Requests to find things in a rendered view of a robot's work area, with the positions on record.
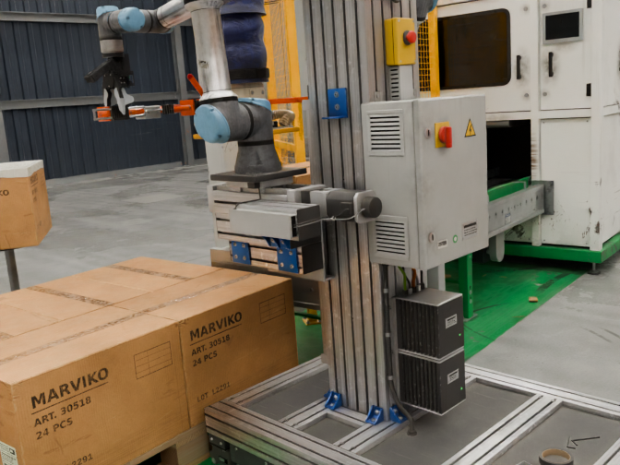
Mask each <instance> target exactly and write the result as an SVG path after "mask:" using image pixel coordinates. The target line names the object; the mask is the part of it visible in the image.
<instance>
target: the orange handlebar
mask: <svg viewBox="0 0 620 465"><path fill-rule="evenodd" d="M302 100H308V96H306V97H293V98H280V99H268V101H269V102H270V104H283V103H297V102H302ZM176 105H177V106H176ZM173 108H174V113H182V111H191V105H182V104H174V105H173ZM129 112H130V115H135V114H143V113H144V109H143V108H138V109H129ZM98 116H99V117H107V116H108V112H107V111H99V112H98Z"/></svg>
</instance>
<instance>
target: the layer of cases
mask: <svg viewBox="0 0 620 465"><path fill-rule="evenodd" d="M298 365H299V364H298V351H297V340H296V328H295V317H294V305H293V294H292V279H291V278H285V277H279V276H272V275H266V274H259V273H253V272H246V271H240V270H233V269H227V268H215V267H209V266H202V265H196V264H189V263H183V262H176V261H170V260H163V259H158V258H151V257H144V256H141V257H137V258H133V259H129V260H127V261H123V262H119V263H116V264H112V265H109V266H106V267H102V268H96V269H93V270H89V271H85V272H82V273H78V274H75V275H72V276H68V277H64V278H62V279H58V280H52V281H48V282H45V283H41V284H38V285H34V286H30V287H28V288H24V289H20V290H17V291H13V292H7V293H4V294H0V465H124V464H126V463H127V462H129V461H131V460H132V459H135V458H137V457H139V456H141V455H143V454H144V453H146V452H148V451H150V450H152V449H153V448H155V447H157V446H159V445H161V444H163V443H165V442H166V441H168V440H170V439H172V438H174V437H176V436H177V435H180V434H181V433H183V432H185V431H187V430H188V429H190V428H192V427H194V426H196V425H198V424H200V423H202V422H204V421H205V413H204V408H206V407H208V406H209V405H211V404H213V403H216V402H218V401H220V400H222V399H226V398H228V397H230V396H232V395H234V394H236V393H238V392H240V391H243V390H245V389H247V388H250V387H252V386H254V385H256V384H258V383H261V382H263V381H265V380H267V379H270V378H272V377H273V376H276V375H279V374H281V373H283V372H285V371H287V370H290V369H292V368H294V367H295V366H298Z"/></svg>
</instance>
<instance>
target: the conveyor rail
mask: <svg viewBox="0 0 620 465"><path fill-rule="evenodd" d="M543 188H544V185H539V184H537V185H533V186H530V187H528V188H526V189H525V190H524V189H522V190H520V191H518V192H515V193H513V194H510V195H507V196H505V197H500V198H498V199H496V200H493V201H490V202H489V203H488V238H490V237H492V236H495V235H497V234H499V233H501V232H503V231H505V230H508V229H510V228H512V227H514V226H516V225H518V224H520V223H522V222H524V221H527V220H529V219H531V218H533V217H536V216H538V215H540V214H542V213H544V199H543ZM509 211H511V222H510V223H509V224H507V225H505V214H506V213H508V212H509Z"/></svg>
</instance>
